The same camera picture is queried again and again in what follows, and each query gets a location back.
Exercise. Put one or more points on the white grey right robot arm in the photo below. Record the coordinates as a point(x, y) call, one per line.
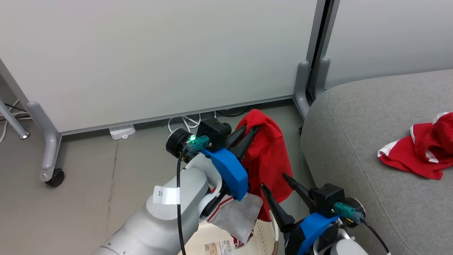
point(347, 248)

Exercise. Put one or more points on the grey curved partition foot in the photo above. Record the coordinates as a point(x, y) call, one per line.
point(320, 76)
point(301, 88)

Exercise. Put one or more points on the black caster wheel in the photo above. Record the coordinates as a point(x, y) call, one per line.
point(301, 131)
point(56, 177)

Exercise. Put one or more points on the red white jersey garment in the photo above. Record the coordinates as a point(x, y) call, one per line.
point(417, 152)

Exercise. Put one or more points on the narrow white partition panel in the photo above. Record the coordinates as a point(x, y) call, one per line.
point(389, 35)

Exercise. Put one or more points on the grey metal slanted leg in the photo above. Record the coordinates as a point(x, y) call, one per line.
point(12, 120)

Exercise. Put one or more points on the paper label in basket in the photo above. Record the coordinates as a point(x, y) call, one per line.
point(219, 248)

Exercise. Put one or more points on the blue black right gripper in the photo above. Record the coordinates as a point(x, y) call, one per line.
point(318, 223)

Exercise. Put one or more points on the red garment with white trim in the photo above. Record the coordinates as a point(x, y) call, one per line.
point(269, 159)

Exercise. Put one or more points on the grey fabric sofa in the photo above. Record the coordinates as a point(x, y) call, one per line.
point(354, 141)

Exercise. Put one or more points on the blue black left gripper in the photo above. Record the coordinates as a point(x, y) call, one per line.
point(228, 170)

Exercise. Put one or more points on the large white partition panel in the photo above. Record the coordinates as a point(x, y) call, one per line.
point(159, 60)

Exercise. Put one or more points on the grey partition foot with caster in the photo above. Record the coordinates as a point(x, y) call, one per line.
point(49, 141)

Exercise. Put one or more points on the white power strip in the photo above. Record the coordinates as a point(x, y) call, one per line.
point(122, 131)

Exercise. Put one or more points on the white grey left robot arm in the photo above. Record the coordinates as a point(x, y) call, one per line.
point(159, 219)

